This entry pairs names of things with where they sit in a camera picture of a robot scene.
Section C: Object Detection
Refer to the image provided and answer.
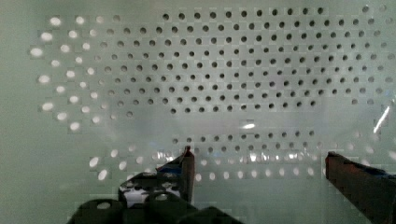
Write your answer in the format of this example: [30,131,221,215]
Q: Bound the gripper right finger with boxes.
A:
[325,151,396,224]

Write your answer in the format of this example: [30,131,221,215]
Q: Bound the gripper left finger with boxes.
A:
[118,146,195,207]

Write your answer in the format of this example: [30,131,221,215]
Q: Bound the pale green strainer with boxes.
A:
[1,0,395,224]

